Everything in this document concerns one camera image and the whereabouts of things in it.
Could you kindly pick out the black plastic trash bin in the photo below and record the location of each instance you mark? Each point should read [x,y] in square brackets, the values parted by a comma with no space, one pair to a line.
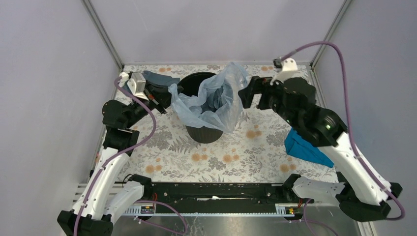
[190,86]

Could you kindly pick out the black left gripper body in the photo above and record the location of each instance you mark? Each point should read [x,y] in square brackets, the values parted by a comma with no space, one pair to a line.
[156,100]

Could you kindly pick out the bright blue cloth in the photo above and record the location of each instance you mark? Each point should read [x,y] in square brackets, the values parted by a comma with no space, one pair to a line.
[299,148]

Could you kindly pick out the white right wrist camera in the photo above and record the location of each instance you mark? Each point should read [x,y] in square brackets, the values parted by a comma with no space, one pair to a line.
[285,68]

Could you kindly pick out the grey-blue crumpled cloth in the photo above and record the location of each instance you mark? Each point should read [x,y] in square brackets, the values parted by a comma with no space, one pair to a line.
[160,79]

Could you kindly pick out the light blue plastic trash bag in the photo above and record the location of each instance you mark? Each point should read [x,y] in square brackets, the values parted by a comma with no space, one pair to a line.
[217,104]

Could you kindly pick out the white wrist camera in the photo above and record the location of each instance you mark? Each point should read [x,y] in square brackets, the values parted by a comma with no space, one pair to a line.
[285,68]
[135,84]

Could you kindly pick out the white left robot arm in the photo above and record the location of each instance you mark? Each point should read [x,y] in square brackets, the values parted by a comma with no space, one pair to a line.
[127,127]

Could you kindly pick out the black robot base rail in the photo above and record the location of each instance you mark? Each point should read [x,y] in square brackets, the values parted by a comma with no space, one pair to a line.
[218,198]

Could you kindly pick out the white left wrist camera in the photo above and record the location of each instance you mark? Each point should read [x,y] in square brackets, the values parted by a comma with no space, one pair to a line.
[135,84]

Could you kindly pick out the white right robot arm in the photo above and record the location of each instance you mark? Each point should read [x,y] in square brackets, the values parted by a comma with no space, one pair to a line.
[362,194]

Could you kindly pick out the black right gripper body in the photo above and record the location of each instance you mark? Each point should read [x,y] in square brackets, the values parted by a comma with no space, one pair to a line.
[269,98]

